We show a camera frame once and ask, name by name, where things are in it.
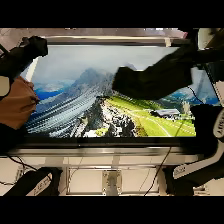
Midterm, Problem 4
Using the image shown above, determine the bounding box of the silver frame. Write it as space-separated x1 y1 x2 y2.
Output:
0 146 224 197

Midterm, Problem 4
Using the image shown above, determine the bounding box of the black garment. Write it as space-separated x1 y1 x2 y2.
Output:
189 103 223 158

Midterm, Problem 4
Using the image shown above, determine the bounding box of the dark green garment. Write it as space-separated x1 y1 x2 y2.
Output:
111 42 202 101

